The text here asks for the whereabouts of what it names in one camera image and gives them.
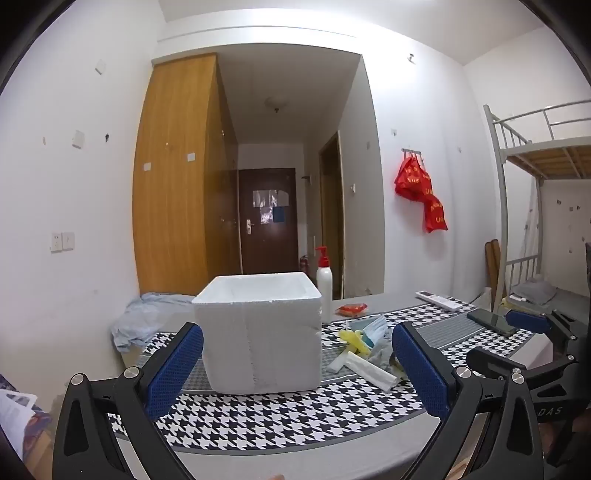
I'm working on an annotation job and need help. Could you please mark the white bed curtain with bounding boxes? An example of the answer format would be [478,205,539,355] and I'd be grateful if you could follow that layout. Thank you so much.
[524,178,543,278]

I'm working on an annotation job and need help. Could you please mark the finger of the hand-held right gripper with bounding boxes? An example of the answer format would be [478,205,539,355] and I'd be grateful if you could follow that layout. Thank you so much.
[505,309,581,357]
[465,347,529,384]

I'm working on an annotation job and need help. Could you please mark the black smartphone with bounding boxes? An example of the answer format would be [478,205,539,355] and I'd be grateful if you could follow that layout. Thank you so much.
[466,308,520,337]

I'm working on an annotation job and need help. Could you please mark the wooden boards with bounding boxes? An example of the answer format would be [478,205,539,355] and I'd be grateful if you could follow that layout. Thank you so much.
[484,239,502,301]

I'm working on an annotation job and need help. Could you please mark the grey bedding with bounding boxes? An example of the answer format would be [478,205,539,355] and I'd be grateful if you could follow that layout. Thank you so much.
[510,277,557,305]

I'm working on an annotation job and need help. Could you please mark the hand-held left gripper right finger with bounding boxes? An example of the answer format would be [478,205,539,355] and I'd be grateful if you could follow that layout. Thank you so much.
[392,322,546,480]

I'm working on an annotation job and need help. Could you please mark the wooden side door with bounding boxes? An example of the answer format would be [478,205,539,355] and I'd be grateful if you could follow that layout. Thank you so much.
[318,130,346,301]

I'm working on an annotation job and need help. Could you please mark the metal bunk bed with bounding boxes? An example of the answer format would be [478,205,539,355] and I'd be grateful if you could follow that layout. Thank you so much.
[482,99,591,315]

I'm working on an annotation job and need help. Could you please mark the blue face mask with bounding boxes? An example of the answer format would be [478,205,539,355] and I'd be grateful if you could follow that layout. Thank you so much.
[348,315,387,347]

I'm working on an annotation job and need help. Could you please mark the white foam box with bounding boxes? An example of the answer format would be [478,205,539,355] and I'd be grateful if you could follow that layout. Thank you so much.
[191,271,322,395]

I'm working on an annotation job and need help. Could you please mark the white remote control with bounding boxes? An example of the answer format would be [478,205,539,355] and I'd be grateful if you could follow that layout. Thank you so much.
[416,290,477,315]

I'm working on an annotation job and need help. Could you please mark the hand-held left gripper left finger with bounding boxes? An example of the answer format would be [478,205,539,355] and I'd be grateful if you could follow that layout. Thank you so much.
[52,322,206,480]

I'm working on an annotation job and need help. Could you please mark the dark brown door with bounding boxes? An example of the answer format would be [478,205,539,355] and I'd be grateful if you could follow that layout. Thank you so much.
[238,168,298,275]

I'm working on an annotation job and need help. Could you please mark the white paper notice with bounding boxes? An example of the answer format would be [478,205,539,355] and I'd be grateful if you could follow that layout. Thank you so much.
[253,188,289,208]

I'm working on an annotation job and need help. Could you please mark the light blue crumpled cloth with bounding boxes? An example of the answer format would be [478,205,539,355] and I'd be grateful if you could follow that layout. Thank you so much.
[111,292,197,354]

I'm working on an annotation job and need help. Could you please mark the wooden wardrobe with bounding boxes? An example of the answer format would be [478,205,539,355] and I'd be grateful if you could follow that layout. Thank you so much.
[132,52,241,296]

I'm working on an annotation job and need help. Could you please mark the white lotion bottle red pump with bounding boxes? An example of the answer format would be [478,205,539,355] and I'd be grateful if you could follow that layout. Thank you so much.
[315,246,334,324]

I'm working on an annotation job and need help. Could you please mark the printed paper sheets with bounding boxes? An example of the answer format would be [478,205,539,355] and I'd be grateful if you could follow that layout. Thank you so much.
[0,374,51,462]

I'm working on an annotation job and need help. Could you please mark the houndstooth tablecloth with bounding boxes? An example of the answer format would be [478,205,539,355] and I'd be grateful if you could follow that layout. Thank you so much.
[107,290,559,480]

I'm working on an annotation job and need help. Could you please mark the grey cloth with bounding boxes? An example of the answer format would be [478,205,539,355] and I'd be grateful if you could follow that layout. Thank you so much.
[367,339,407,377]

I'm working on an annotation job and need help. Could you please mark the red plastic bag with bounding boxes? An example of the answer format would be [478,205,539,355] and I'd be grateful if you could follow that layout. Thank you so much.
[394,154,432,201]
[422,194,448,233]

